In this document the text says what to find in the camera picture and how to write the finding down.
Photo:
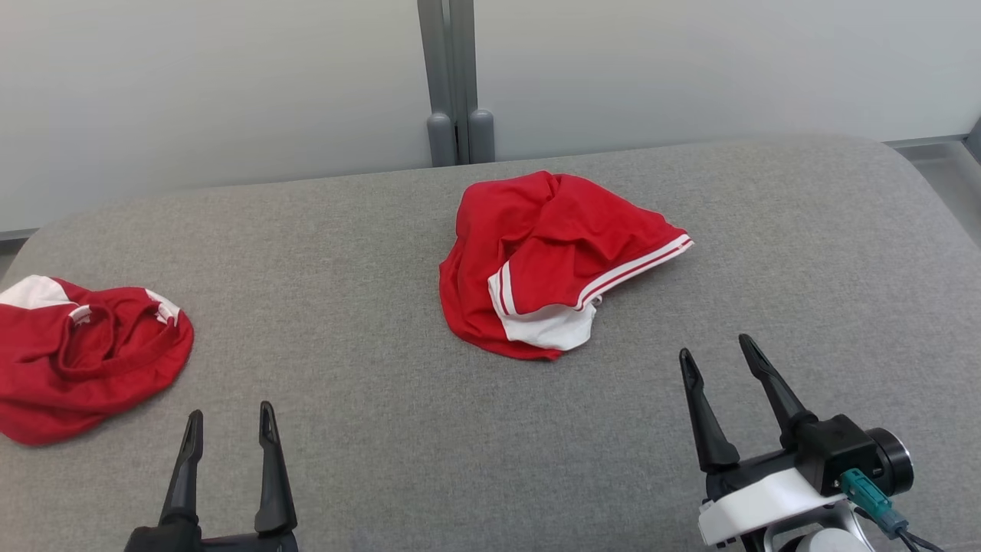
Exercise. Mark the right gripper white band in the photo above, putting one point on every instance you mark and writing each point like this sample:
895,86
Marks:
759,502

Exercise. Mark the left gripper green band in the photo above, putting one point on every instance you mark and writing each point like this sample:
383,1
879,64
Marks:
230,544

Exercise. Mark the red garment with white panels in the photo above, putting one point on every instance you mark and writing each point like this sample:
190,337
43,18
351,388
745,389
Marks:
46,360

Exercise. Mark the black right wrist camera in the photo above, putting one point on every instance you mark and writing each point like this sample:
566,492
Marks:
835,452

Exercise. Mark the grey partition post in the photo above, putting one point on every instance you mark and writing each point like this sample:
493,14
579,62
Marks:
452,77

